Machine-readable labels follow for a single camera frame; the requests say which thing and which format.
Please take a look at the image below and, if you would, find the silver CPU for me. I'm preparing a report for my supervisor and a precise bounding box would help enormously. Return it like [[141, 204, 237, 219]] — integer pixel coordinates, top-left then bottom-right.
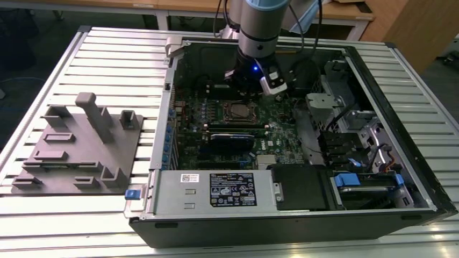
[[230, 104, 253, 117]]

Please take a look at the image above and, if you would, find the metal socket cover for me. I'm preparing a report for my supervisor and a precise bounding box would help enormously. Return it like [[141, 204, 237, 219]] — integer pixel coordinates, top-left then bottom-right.
[[224, 102, 260, 124]]

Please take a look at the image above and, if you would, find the CPU socket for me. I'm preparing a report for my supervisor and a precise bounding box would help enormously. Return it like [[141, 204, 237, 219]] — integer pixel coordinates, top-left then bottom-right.
[[221, 101, 261, 125]]

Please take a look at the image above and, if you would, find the metal drive cage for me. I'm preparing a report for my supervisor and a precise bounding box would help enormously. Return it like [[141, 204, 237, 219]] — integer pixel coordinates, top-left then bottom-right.
[[308, 59, 380, 135]]

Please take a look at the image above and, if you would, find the green motherboard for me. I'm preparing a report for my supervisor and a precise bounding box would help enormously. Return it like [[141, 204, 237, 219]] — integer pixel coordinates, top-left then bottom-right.
[[170, 88, 312, 171]]

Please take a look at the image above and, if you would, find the black graphics card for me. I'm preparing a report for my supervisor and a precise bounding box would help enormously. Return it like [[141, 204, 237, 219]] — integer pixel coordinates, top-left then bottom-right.
[[200, 132, 257, 162]]

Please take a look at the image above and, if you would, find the silver chipset heatsink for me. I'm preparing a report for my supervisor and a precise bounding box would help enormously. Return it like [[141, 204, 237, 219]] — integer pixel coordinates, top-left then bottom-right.
[[256, 154, 277, 167]]

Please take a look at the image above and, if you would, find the black plastic block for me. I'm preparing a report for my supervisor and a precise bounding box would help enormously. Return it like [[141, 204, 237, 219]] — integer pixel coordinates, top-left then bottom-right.
[[317, 131, 368, 169]]

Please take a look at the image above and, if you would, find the black plastic shroud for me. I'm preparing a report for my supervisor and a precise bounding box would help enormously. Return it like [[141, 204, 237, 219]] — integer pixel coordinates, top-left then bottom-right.
[[267, 164, 340, 212]]

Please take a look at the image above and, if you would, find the hard disk in blue carrier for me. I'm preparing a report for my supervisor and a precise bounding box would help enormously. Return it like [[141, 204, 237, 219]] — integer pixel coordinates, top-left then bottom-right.
[[329, 171, 405, 211]]

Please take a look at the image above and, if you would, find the grey power supply unit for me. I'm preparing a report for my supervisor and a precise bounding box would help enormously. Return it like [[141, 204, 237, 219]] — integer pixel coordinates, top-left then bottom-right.
[[152, 170, 279, 216]]

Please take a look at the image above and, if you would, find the wooden cabinet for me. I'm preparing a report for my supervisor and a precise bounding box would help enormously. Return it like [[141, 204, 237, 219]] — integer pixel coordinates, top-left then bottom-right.
[[361, 0, 459, 75]]

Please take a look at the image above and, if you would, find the grey parts rack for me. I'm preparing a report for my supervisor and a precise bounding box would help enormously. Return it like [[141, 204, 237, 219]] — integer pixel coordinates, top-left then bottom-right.
[[10, 92, 145, 195]]

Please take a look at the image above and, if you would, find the black PC case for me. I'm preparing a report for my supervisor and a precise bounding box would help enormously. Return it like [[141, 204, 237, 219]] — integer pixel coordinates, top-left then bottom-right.
[[122, 36, 459, 249]]

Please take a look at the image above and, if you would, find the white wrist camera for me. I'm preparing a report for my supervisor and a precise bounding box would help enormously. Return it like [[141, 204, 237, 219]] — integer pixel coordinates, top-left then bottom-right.
[[257, 67, 288, 96]]

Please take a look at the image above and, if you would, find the thick black cable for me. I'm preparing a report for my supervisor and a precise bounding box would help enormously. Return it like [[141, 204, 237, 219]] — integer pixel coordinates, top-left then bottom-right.
[[288, 58, 320, 91]]

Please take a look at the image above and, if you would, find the silver metal bracket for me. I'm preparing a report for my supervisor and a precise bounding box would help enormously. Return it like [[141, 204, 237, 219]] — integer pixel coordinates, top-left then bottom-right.
[[304, 92, 340, 117]]

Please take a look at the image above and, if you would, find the grey case handle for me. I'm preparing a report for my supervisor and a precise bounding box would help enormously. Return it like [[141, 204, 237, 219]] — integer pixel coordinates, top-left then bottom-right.
[[164, 37, 184, 59]]

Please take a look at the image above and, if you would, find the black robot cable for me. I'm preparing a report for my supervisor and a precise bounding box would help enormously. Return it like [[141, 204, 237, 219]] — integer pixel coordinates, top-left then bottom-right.
[[289, 0, 323, 73]]

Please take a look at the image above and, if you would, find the thin black cable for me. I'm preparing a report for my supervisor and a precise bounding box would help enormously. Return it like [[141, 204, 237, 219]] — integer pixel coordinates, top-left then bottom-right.
[[328, 103, 355, 133]]

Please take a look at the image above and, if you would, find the wooden desk white frame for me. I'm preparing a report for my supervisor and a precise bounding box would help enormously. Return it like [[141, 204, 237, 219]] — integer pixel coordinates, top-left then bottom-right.
[[157, 0, 376, 41], [21, 0, 169, 31]]

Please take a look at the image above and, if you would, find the coloured power wire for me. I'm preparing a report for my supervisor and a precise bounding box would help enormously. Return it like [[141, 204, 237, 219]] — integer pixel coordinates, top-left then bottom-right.
[[372, 144, 399, 173]]

